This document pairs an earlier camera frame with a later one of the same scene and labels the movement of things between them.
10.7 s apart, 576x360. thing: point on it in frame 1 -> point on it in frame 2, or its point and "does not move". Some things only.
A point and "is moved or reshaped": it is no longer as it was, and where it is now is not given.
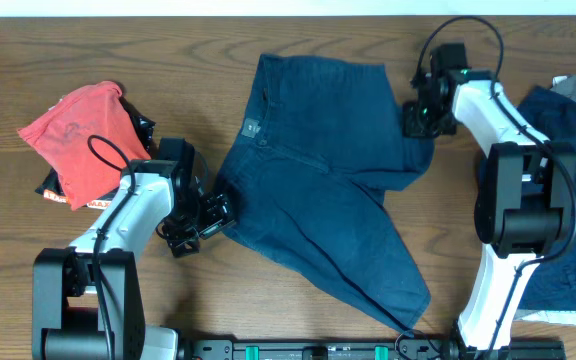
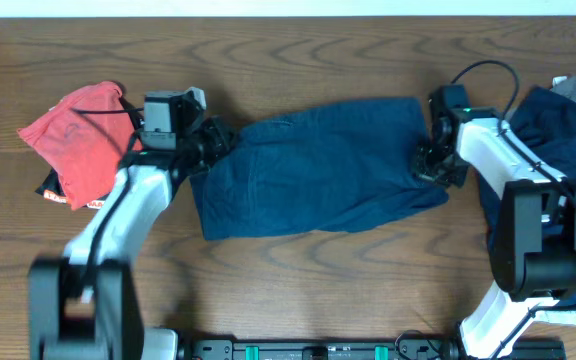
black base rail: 367,350 does not move
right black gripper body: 427,120 -> 440,164
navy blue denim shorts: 323,143 is moved or reshaped
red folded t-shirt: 89,136 does not move
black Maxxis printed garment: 144,126 -> 52,190
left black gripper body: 210,220 -> 219,138
